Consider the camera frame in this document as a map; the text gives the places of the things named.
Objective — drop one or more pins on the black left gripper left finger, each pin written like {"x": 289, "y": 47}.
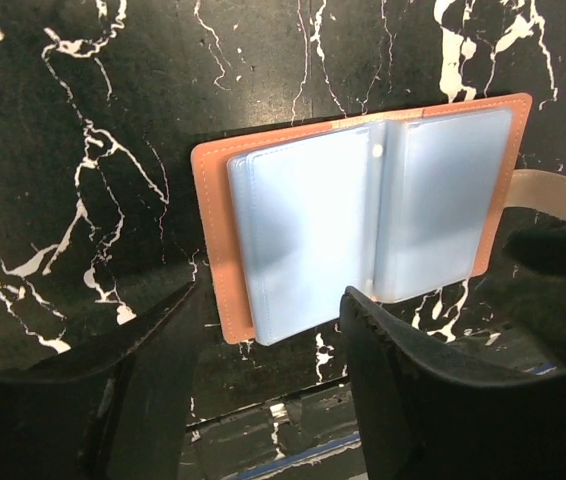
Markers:
{"x": 114, "y": 407}

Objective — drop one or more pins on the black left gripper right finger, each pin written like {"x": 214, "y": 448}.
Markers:
{"x": 428, "y": 411}

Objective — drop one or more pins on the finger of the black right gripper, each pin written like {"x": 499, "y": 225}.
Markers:
{"x": 541, "y": 249}

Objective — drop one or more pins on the pink leather card holder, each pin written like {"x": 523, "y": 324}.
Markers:
{"x": 395, "y": 204}

